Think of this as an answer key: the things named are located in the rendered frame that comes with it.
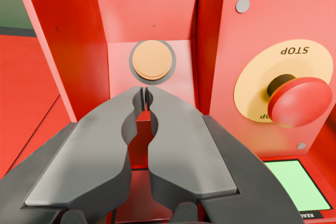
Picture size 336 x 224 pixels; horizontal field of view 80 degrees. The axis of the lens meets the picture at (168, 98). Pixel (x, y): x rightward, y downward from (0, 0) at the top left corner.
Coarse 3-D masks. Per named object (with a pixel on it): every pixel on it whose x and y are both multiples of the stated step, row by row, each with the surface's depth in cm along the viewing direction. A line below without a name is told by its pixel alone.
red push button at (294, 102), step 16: (272, 80) 15; (288, 80) 14; (304, 80) 12; (320, 80) 12; (272, 96) 13; (288, 96) 12; (304, 96) 12; (320, 96) 12; (272, 112) 13; (288, 112) 13; (304, 112) 13; (320, 112) 13
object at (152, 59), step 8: (152, 40) 19; (136, 48) 19; (144, 48) 19; (152, 48) 19; (160, 48) 19; (136, 56) 19; (144, 56) 19; (152, 56) 19; (160, 56) 19; (168, 56) 19; (136, 64) 19; (144, 64) 19; (152, 64) 19; (160, 64) 19; (168, 64) 20; (144, 72) 19; (152, 72) 19; (160, 72) 19
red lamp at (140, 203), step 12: (132, 180) 18; (144, 180) 18; (132, 192) 17; (144, 192) 17; (132, 204) 16; (144, 204) 16; (156, 204) 16; (120, 216) 16; (132, 216) 16; (144, 216) 16; (156, 216) 16; (168, 216) 16
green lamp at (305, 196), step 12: (276, 168) 19; (288, 168) 19; (300, 168) 19; (288, 180) 18; (300, 180) 18; (288, 192) 17; (300, 192) 17; (312, 192) 17; (300, 204) 16; (312, 204) 16; (324, 204) 16
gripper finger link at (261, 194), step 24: (216, 144) 8; (240, 144) 8; (240, 168) 7; (264, 168) 7; (240, 192) 6; (264, 192) 6; (216, 216) 5; (240, 216) 5; (264, 216) 5; (288, 216) 5
